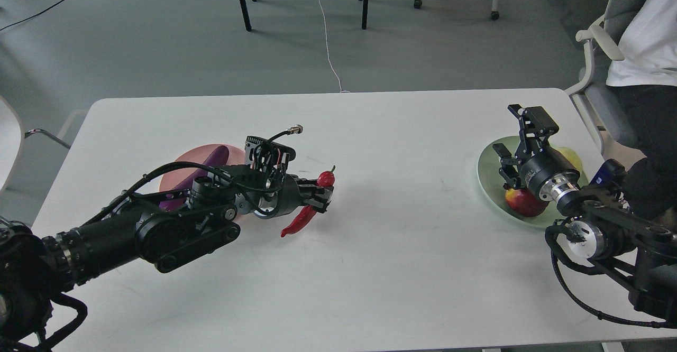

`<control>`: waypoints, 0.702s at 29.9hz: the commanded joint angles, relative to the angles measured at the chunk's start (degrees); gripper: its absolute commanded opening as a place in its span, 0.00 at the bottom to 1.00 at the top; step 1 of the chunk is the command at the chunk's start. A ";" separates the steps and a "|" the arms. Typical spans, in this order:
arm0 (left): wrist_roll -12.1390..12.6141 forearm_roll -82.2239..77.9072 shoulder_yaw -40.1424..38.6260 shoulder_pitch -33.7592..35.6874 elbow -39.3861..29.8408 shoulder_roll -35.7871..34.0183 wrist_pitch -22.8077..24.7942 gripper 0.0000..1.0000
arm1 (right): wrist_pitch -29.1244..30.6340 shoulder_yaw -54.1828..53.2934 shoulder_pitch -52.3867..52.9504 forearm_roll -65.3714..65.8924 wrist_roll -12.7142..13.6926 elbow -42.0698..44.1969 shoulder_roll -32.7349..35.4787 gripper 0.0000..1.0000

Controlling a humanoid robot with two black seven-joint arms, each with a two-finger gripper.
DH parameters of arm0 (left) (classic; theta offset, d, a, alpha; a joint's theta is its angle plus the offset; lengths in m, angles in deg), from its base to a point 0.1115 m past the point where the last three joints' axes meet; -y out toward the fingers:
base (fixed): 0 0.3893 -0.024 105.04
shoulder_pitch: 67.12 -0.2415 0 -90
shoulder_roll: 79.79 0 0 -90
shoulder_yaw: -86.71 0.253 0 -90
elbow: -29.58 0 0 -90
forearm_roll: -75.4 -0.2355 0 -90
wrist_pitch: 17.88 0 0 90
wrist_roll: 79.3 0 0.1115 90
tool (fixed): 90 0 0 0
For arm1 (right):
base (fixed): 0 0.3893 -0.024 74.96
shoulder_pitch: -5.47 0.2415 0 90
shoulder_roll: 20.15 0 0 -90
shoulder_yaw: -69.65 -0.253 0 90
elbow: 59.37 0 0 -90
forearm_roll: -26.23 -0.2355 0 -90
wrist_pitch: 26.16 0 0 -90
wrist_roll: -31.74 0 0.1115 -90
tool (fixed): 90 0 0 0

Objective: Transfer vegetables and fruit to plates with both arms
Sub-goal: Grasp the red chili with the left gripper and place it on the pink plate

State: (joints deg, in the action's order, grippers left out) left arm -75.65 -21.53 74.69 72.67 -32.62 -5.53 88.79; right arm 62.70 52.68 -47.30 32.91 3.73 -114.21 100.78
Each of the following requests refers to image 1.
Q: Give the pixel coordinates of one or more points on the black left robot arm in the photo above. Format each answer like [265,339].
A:
[174,215]

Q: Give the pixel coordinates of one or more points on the person in white shirt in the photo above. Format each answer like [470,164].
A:
[645,85]

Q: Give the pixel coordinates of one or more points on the white chair at left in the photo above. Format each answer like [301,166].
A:
[31,159]

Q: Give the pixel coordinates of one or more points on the red pomegranate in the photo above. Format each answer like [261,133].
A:
[524,202]

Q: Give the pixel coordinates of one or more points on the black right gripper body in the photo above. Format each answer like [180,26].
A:
[549,175]

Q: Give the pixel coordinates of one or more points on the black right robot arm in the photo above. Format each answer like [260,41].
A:
[595,234]

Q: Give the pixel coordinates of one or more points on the green plate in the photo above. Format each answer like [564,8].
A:
[492,183]

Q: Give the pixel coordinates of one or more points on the yellow-pink peach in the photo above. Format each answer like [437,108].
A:
[572,157]

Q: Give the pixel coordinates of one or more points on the grey office chair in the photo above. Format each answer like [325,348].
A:
[598,106]

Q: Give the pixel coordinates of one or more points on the red chili pepper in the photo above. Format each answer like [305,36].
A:
[324,182]

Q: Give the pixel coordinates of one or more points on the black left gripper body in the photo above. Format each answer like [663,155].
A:
[268,206]

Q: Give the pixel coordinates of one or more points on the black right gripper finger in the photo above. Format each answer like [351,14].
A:
[508,166]
[535,127]

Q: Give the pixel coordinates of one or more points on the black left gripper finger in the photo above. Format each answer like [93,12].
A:
[319,198]
[308,184]

